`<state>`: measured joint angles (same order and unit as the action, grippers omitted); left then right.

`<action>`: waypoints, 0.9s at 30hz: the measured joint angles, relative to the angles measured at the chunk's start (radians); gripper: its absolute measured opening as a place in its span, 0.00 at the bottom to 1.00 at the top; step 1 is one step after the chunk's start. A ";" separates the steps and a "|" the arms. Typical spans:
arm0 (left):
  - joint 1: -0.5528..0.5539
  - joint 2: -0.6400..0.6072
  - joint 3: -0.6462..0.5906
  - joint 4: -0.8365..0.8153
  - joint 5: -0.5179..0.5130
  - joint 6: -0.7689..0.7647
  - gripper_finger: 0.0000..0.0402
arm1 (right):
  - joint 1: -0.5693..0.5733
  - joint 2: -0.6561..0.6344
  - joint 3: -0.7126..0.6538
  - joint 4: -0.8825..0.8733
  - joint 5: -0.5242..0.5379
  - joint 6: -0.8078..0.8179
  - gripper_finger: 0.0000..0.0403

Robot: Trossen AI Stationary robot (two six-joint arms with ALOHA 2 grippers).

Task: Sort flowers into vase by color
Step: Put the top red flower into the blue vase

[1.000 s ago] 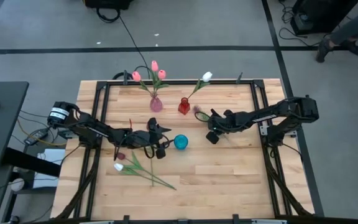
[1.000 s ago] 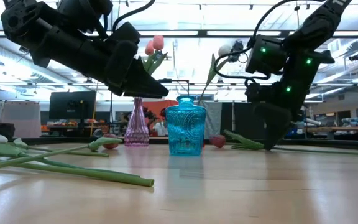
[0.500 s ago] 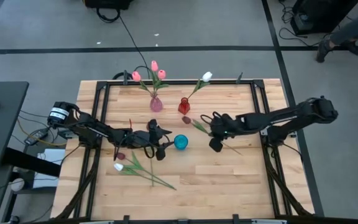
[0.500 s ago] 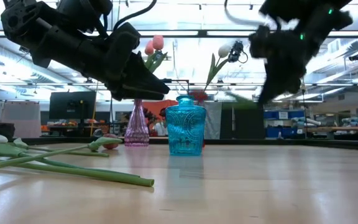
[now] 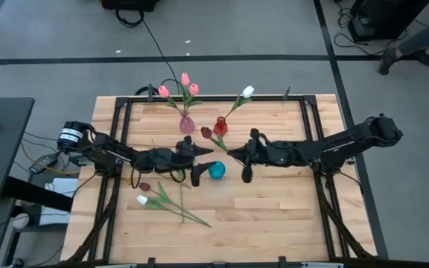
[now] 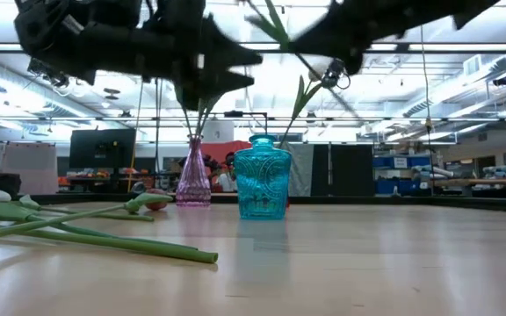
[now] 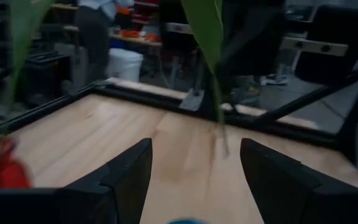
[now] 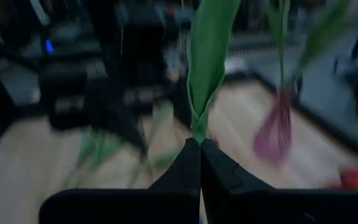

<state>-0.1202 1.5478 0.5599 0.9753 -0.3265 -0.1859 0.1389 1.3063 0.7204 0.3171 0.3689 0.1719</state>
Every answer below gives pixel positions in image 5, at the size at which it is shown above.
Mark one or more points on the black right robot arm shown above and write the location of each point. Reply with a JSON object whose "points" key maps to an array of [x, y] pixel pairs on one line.
{"points": [[348, 145]]}

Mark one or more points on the black aluminium table frame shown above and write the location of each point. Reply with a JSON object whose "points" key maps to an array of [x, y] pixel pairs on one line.
{"points": [[214, 98]]}

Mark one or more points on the black desk support bar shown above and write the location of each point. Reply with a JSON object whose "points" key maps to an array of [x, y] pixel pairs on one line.
{"points": [[39, 193]]}

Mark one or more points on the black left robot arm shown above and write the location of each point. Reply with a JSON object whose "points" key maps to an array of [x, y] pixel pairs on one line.
{"points": [[106, 150]]}

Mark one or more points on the black power adapter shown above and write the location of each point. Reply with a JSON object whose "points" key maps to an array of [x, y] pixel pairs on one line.
{"points": [[45, 162]]}

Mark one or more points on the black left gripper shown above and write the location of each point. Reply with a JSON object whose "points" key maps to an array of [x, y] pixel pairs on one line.
{"points": [[166, 158]]}

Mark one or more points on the teal glass vase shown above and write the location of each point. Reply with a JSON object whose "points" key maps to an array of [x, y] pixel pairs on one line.
{"points": [[217, 170]]}

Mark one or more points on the person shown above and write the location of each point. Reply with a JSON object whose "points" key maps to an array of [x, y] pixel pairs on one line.
{"points": [[419, 39]]}

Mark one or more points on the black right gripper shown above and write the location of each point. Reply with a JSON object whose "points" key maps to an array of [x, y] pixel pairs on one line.
{"points": [[274, 154]]}

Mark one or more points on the white box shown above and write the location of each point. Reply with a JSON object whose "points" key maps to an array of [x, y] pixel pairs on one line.
{"points": [[63, 186]]}

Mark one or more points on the white artificial tulip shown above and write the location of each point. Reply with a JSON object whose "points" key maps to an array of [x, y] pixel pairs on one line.
{"points": [[248, 91], [142, 200]]}

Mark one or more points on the pink glass vase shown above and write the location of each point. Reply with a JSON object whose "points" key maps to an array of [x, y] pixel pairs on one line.
{"points": [[187, 126]]}

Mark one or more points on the black desk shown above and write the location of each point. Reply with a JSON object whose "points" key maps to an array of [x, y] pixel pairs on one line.
{"points": [[2, 149]]}

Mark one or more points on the black equipment box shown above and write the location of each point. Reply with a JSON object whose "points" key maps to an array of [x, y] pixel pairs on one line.
{"points": [[129, 3]]}

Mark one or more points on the red glass vase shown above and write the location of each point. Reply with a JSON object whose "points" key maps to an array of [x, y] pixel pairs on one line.
{"points": [[220, 129]]}

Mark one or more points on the black computer case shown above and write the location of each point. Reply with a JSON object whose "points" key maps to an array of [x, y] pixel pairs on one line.
{"points": [[382, 18]]}

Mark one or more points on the white round object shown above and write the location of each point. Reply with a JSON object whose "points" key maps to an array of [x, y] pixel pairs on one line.
{"points": [[21, 220]]}

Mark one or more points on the pink artificial tulip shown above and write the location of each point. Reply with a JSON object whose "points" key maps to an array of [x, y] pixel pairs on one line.
{"points": [[185, 79], [194, 89], [163, 91]]}

